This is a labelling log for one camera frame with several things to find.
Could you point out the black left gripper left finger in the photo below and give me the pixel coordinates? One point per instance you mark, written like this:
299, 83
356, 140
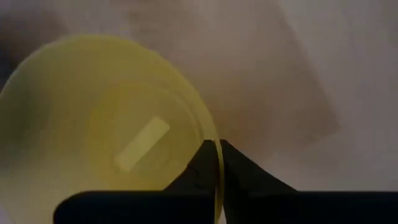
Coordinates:
174, 205

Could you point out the translucent yellow plastic bowl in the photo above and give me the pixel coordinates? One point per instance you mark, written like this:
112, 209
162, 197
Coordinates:
99, 118

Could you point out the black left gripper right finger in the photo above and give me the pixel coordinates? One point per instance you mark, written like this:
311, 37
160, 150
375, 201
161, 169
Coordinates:
280, 205

